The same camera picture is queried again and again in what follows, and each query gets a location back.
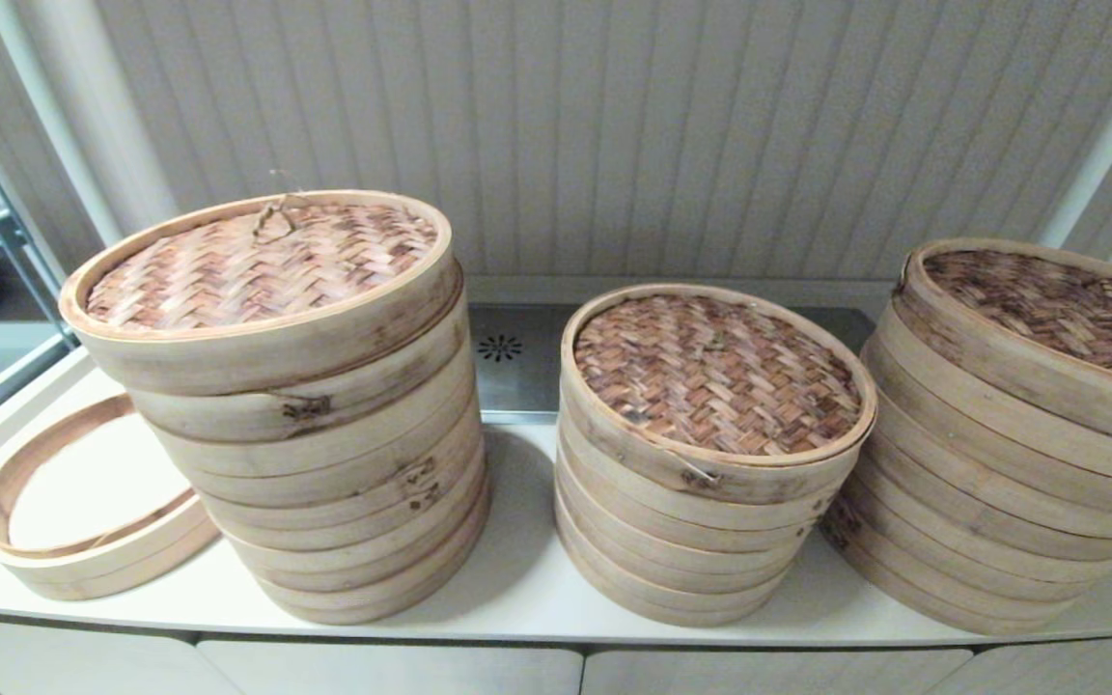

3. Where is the stainless steel drain panel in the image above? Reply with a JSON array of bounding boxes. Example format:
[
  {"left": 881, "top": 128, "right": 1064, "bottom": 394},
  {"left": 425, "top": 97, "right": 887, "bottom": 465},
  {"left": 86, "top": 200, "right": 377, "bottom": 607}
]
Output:
[{"left": 467, "top": 304, "right": 877, "bottom": 427}]

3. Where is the beige cabinet door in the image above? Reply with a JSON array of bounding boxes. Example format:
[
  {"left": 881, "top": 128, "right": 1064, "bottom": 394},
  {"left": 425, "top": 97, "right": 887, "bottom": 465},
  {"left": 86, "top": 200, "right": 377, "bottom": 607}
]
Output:
[
  {"left": 583, "top": 647, "right": 974, "bottom": 695},
  {"left": 197, "top": 637, "right": 584, "bottom": 695},
  {"left": 923, "top": 632, "right": 1112, "bottom": 695},
  {"left": 0, "top": 610, "right": 219, "bottom": 695}
]

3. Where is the dark woven bamboo steamer lid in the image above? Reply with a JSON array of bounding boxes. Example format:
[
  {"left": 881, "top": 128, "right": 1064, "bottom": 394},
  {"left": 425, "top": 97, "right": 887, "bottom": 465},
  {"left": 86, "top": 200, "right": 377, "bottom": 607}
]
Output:
[
  {"left": 559, "top": 282, "right": 878, "bottom": 506},
  {"left": 892, "top": 237, "right": 1112, "bottom": 451}
]

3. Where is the bamboo steamer basket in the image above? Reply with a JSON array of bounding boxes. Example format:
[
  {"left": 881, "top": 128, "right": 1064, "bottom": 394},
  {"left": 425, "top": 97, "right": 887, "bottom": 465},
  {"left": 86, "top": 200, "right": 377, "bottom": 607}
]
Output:
[
  {"left": 271, "top": 502, "right": 489, "bottom": 626},
  {"left": 0, "top": 393, "right": 214, "bottom": 586},
  {"left": 191, "top": 381, "right": 483, "bottom": 511},
  {"left": 862, "top": 338, "right": 1112, "bottom": 519},
  {"left": 252, "top": 483, "right": 492, "bottom": 604},
  {"left": 554, "top": 473, "right": 813, "bottom": 580},
  {"left": 14, "top": 521, "right": 221, "bottom": 601},
  {"left": 556, "top": 415, "right": 847, "bottom": 532},
  {"left": 226, "top": 454, "right": 491, "bottom": 578},
  {"left": 556, "top": 521, "right": 789, "bottom": 629},
  {"left": 831, "top": 541, "right": 1093, "bottom": 638},
  {"left": 876, "top": 304, "right": 1112, "bottom": 490},
  {"left": 136, "top": 338, "right": 477, "bottom": 481},
  {"left": 554, "top": 497, "right": 798, "bottom": 604},
  {"left": 554, "top": 444, "right": 832, "bottom": 558},
  {"left": 201, "top": 415, "right": 487, "bottom": 553},
  {"left": 860, "top": 386, "right": 1112, "bottom": 542},
  {"left": 841, "top": 454, "right": 1112, "bottom": 566},
  {"left": 824, "top": 492, "right": 1112, "bottom": 601}
]

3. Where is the light woven bamboo steamer lid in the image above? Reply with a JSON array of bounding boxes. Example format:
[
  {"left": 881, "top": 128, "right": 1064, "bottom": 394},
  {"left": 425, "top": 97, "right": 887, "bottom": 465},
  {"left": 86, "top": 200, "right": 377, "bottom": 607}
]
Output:
[{"left": 58, "top": 189, "right": 465, "bottom": 397}]

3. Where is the tall left steamer stack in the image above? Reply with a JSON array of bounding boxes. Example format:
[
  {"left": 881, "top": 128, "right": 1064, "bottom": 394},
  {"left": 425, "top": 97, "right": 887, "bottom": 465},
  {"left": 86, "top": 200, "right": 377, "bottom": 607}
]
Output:
[{"left": 126, "top": 259, "right": 469, "bottom": 446}]

